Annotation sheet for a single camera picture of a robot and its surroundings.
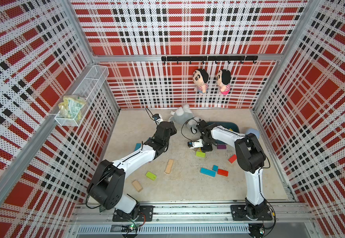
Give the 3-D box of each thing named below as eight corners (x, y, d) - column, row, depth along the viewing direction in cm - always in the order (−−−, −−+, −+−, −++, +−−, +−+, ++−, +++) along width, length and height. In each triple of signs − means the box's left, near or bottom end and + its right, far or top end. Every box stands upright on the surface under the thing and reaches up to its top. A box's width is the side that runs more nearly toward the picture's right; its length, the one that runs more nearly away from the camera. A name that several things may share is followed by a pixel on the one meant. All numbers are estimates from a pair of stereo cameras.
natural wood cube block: (132, 184, 86) (131, 183, 84) (137, 180, 87) (136, 178, 85) (138, 192, 83) (137, 191, 81) (143, 188, 84) (142, 187, 82)
